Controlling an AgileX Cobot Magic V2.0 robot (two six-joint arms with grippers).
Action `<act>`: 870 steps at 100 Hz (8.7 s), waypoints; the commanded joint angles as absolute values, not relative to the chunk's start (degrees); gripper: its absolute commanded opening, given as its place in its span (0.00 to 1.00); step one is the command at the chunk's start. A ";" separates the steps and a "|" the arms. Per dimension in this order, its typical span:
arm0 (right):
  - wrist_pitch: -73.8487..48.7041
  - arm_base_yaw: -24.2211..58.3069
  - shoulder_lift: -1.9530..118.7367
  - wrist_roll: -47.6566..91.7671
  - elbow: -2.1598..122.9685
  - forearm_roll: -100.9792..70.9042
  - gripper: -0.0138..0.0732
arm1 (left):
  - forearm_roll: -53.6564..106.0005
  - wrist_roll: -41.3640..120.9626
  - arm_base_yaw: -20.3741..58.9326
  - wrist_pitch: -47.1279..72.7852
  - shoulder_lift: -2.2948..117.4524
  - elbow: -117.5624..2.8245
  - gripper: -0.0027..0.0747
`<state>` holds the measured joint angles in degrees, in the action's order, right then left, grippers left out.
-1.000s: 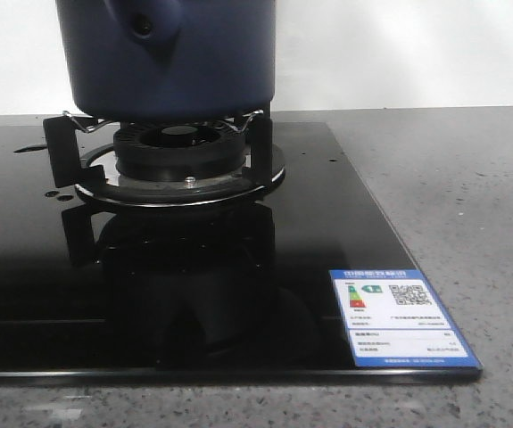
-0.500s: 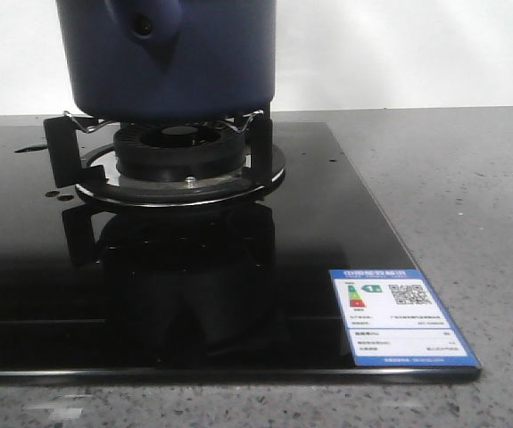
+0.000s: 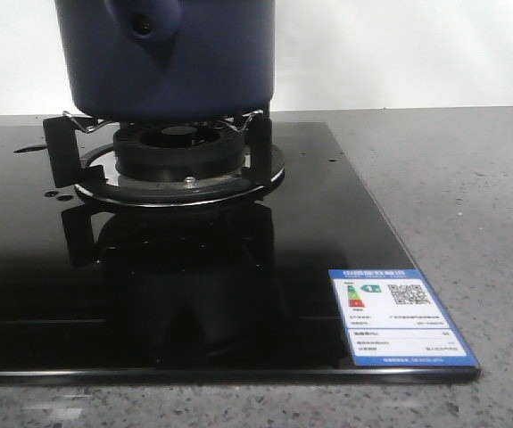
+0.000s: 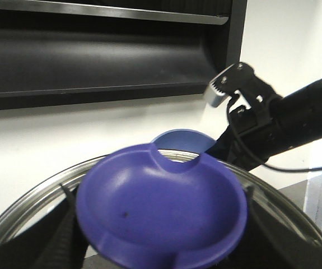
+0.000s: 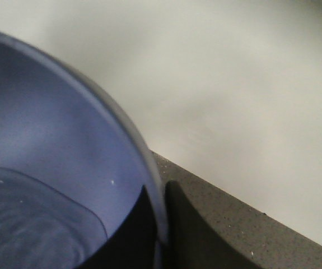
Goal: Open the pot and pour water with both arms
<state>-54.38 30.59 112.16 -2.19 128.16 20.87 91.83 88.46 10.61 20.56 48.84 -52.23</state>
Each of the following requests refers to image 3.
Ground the black pot support grate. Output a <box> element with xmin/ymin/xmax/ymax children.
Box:
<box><xmin>43</xmin><ymin>110</ymin><xmax>285</xmax><ymax>210</ymax></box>

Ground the black round gas burner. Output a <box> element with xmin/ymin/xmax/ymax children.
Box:
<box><xmin>113</xmin><ymin>124</ymin><xmax>244</xmax><ymax>182</ymax></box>

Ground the blue white energy label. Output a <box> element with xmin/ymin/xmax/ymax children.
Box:
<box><xmin>329</xmin><ymin>269</ymin><xmax>478</xmax><ymax>367</ymax></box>

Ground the black glass gas cooktop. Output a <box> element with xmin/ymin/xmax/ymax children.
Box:
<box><xmin>0</xmin><ymin>122</ymin><xmax>481</xmax><ymax>383</ymax></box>

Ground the dark blue cooking pot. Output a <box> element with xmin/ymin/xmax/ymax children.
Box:
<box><xmin>55</xmin><ymin>0</ymin><xmax>275</xmax><ymax>122</ymax></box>

